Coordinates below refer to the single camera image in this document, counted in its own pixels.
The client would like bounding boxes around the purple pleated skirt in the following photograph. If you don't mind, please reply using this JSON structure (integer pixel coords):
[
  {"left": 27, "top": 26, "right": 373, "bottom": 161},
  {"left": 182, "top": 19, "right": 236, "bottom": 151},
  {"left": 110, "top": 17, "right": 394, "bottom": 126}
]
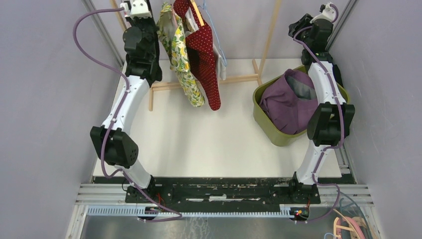
[{"left": 259, "top": 69, "right": 318, "bottom": 135}]

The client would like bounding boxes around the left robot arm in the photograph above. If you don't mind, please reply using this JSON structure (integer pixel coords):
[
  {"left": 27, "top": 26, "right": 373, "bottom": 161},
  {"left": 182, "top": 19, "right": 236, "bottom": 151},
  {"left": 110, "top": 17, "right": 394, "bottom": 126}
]
[{"left": 90, "top": 17, "right": 163, "bottom": 203}]

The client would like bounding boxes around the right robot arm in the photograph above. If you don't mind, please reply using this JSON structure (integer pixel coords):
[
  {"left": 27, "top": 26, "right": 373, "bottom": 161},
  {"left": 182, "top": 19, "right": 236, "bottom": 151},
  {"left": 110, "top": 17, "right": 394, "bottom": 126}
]
[{"left": 287, "top": 13, "right": 355, "bottom": 203}]

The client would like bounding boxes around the lemon print skirt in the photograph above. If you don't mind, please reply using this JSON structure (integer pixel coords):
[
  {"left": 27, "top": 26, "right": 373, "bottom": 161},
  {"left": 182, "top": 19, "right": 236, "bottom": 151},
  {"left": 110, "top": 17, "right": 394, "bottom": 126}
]
[{"left": 156, "top": 2, "right": 205, "bottom": 108}]

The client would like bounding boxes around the red polka dot skirt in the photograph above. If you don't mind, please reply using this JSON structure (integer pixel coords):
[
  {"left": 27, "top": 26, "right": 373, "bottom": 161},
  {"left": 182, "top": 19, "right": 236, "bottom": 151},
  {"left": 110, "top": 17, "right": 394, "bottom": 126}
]
[{"left": 173, "top": 0, "right": 221, "bottom": 111}]

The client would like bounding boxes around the black garment behind basket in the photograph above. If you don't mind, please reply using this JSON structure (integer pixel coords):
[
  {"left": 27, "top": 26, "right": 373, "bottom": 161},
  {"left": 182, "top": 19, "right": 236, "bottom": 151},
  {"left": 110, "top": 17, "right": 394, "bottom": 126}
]
[{"left": 332, "top": 63, "right": 344, "bottom": 87}]

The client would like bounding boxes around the wooden clothes rack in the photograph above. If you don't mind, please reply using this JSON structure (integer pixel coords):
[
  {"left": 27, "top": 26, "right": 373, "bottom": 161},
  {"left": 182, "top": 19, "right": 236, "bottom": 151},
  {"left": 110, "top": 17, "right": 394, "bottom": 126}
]
[{"left": 109, "top": 0, "right": 284, "bottom": 112}]

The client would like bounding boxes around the olive green plastic basket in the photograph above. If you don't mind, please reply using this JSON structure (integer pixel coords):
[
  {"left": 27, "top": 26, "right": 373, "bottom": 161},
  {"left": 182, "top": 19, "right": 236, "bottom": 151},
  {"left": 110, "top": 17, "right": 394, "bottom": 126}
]
[{"left": 253, "top": 66, "right": 356, "bottom": 147}]

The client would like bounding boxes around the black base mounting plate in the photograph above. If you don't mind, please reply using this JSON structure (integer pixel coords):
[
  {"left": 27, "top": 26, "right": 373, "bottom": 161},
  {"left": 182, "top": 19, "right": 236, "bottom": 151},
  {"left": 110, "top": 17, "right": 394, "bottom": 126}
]
[{"left": 144, "top": 177, "right": 321, "bottom": 213}]

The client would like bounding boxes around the pile of spare hangers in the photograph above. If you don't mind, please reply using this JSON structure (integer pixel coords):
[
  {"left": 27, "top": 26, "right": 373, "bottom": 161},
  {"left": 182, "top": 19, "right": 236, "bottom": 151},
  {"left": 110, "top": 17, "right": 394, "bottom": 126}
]
[{"left": 323, "top": 194, "right": 379, "bottom": 239}]

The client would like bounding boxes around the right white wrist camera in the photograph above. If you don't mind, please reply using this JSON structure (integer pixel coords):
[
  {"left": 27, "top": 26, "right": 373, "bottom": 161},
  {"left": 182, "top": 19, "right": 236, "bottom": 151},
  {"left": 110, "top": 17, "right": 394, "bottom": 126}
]
[{"left": 310, "top": 2, "right": 340, "bottom": 24}]

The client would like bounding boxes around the right aluminium frame post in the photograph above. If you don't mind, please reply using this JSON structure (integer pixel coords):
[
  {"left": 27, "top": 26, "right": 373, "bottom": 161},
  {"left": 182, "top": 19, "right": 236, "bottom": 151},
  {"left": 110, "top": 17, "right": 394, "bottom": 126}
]
[{"left": 326, "top": 0, "right": 359, "bottom": 53}]

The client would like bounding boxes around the aluminium frame post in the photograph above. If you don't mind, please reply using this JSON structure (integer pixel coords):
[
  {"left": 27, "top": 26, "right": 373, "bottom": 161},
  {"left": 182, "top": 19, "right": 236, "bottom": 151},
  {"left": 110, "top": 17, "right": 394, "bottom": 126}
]
[
  {"left": 326, "top": 0, "right": 359, "bottom": 53},
  {"left": 82, "top": 0, "right": 125, "bottom": 68}
]

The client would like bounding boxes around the left aluminium frame post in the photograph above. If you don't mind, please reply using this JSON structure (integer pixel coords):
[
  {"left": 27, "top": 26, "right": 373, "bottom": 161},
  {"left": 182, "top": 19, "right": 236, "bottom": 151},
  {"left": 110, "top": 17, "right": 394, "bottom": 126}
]
[{"left": 82, "top": 0, "right": 125, "bottom": 68}]

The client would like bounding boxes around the blue wire hanger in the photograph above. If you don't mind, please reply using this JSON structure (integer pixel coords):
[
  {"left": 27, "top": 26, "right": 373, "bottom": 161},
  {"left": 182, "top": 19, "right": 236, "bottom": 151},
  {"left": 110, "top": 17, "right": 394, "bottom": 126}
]
[{"left": 200, "top": 0, "right": 227, "bottom": 67}]

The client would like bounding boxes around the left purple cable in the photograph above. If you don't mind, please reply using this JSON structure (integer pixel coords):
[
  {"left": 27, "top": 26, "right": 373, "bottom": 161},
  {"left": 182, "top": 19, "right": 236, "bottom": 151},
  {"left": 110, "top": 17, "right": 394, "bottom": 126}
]
[{"left": 72, "top": 7, "right": 183, "bottom": 223}]

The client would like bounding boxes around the white slotted cable duct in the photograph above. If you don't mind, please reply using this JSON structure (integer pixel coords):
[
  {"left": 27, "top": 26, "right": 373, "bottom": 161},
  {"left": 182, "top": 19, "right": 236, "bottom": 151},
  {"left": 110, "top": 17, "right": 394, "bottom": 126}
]
[{"left": 87, "top": 206, "right": 294, "bottom": 219}]

